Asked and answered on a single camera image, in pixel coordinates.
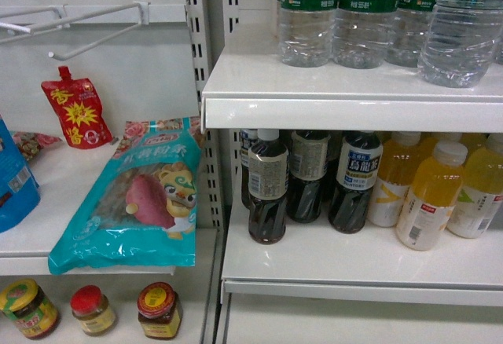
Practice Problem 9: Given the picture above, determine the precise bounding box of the water bottle green label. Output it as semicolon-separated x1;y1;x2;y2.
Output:
418;0;502;88

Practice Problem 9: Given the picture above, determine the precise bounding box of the white upper right shelf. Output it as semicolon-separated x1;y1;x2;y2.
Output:
211;24;502;133

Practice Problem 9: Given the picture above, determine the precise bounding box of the white lower right shelf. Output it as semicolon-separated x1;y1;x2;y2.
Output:
222;200;502;307

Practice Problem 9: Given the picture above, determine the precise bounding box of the white perforated shelf upright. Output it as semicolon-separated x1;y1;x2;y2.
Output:
186;0;239;231

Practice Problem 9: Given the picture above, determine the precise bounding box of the shelf water bottle left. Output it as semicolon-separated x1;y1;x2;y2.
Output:
278;0;339;68

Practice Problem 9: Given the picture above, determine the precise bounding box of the shelf water bottle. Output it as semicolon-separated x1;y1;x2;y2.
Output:
332;0;398;69
278;0;339;68
384;0;445;68

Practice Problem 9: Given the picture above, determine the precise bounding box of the white left shelf board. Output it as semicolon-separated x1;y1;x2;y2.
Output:
0;139;219;276

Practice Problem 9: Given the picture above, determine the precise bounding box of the shelf water bottle middle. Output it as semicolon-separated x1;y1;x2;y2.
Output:
332;0;398;69

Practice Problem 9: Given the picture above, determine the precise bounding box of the shelf water bottle right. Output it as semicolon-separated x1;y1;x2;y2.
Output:
384;0;445;68

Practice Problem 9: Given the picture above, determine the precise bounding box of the front oolong tea bottle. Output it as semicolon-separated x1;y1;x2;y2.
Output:
248;129;289;244

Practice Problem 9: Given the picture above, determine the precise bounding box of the middle oolong tea bottle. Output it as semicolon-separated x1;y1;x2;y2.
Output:
286;130;330;223

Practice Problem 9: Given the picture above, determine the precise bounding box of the Suntory oolong tea bottle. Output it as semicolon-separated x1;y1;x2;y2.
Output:
329;131;383;234

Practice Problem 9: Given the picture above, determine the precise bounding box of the teal sweet potato noodle bag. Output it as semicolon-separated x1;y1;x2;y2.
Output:
48;116;204;275

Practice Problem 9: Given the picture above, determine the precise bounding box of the left yellow vitamin drink bottle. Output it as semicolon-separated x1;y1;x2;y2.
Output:
367;131;421;227

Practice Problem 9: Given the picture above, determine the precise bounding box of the yellow vitamin drink bottle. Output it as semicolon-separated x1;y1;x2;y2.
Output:
447;134;502;239
367;131;421;227
395;141;468;251

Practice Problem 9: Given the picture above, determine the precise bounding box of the red gold lid chili jar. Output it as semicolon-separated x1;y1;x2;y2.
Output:
137;282;183;340

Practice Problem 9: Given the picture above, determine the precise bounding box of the red sauce pouch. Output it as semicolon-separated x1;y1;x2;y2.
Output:
41;65;113;150

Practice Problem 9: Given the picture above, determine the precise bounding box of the front yellow vitamin drink bottle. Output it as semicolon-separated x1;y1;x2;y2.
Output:
395;141;468;251

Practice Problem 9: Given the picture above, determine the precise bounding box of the red lid pickle jar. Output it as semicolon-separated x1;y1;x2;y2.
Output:
70;285;116;336

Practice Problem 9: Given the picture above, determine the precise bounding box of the floral snack packet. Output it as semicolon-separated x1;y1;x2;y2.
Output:
10;131;62;161

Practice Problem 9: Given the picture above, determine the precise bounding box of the right yellow vitamin drink bottle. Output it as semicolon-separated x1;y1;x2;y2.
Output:
447;134;502;239

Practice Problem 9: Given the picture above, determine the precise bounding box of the blue snack bag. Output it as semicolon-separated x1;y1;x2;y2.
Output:
1;119;40;232

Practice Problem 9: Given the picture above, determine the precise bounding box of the yellow lid sauce jar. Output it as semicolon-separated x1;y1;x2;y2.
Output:
1;278;60;340

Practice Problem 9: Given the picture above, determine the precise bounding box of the white wire display hook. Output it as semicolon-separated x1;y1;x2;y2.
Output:
1;2;150;61

